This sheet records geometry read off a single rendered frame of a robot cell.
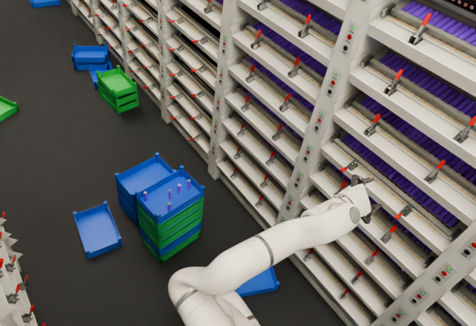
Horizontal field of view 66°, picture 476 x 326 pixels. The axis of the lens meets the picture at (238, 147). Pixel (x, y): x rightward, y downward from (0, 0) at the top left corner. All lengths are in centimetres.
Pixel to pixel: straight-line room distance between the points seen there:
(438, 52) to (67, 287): 202
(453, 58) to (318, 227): 63
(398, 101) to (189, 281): 88
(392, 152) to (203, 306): 86
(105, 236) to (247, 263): 156
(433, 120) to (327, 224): 52
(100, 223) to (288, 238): 162
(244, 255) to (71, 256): 157
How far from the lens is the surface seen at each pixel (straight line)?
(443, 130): 131
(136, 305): 216
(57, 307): 224
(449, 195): 140
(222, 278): 91
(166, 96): 287
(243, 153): 229
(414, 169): 142
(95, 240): 238
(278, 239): 98
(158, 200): 199
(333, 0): 143
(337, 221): 103
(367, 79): 140
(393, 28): 132
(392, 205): 153
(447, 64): 123
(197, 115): 250
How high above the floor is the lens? 199
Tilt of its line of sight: 44 degrees down
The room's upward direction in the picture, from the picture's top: 10 degrees clockwise
